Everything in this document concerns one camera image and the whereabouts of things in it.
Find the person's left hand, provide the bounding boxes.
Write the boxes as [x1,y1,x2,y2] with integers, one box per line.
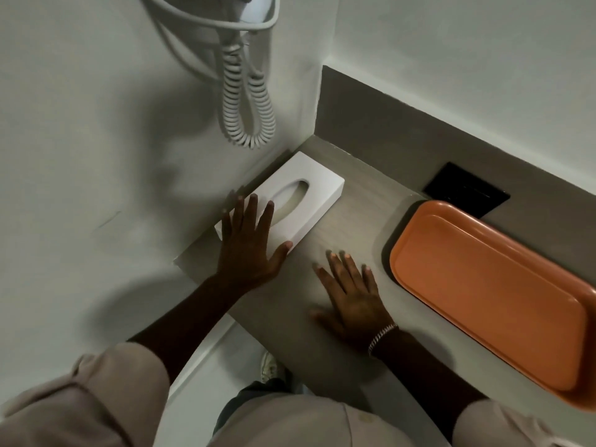
[219,193,294,294]

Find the person's right hand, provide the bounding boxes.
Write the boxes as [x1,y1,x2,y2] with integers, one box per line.
[310,250,399,355]

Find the white tissue box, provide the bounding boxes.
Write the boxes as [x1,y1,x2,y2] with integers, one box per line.
[213,151,345,256]

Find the person's right forearm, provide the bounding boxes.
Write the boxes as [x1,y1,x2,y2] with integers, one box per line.
[371,327,490,444]

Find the person's left forearm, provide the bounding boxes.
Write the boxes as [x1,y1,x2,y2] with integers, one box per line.
[127,274,260,388]

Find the white shoe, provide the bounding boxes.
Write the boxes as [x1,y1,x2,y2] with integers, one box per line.
[260,351,287,385]

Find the dark blue jeans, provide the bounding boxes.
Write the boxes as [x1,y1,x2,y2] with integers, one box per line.
[213,379,300,436]

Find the orange plastic tray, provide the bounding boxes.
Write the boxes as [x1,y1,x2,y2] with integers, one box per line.
[389,200,596,413]

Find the beige shirt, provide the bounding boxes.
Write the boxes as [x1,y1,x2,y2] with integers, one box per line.
[0,342,576,447]

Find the silver chain bracelet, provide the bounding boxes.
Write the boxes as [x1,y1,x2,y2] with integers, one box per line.
[367,323,399,357]

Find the white coiled hair dryer cord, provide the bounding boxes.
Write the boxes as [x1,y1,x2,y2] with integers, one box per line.
[140,0,282,150]

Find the black wall socket plate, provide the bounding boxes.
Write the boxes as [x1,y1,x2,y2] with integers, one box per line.
[424,162,511,220]

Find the white wall hair dryer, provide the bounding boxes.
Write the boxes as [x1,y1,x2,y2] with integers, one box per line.
[154,0,281,42]

